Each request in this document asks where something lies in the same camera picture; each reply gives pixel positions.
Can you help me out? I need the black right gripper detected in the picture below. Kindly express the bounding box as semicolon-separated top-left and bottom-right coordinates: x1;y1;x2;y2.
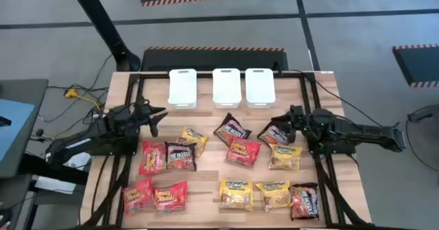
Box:
270;104;313;145

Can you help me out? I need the white paper sheet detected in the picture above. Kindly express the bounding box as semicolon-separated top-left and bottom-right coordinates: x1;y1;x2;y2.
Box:
63;152;92;172
34;175;77;195

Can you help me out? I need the black chair base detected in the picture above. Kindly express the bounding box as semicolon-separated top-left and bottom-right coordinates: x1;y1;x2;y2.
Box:
407;103;439;123

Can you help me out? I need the black Fire Noodle packet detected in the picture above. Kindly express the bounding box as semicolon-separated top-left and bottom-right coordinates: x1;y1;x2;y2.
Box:
257;121;292;146
289;183;320;221
165;141;198;172
213;112;252;147

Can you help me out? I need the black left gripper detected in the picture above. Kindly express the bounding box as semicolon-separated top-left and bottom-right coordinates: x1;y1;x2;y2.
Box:
130;97;169;138

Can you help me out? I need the blue desk pad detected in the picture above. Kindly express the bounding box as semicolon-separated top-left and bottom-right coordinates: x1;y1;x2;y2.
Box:
0;97;37;162

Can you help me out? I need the white plastic bin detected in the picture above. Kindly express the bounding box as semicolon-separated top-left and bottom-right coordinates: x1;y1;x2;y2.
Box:
167;68;198;110
212;68;242;109
244;67;276;109

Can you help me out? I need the red Saucy Noods packet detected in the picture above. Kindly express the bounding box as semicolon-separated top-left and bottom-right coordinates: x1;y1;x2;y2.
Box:
122;177;155;214
139;140;167;175
153;181;189;213
225;137;262;168

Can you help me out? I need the black camera stand pole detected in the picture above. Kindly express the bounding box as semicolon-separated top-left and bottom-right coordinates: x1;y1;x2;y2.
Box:
66;0;142;72

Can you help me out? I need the yellow cable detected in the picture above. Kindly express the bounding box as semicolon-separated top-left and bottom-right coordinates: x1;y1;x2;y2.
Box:
77;94;103;111

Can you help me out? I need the grey desk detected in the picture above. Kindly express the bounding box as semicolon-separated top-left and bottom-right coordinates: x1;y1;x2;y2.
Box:
0;78;49;179

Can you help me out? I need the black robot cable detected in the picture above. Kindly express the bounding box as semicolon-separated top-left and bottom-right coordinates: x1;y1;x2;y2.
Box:
294;69;385;128

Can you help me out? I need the yellow Maruchan ramen packet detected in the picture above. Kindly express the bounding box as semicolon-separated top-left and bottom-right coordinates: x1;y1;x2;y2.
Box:
268;143;302;171
177;126;209;158
255;180;292;213
219;179;254;211

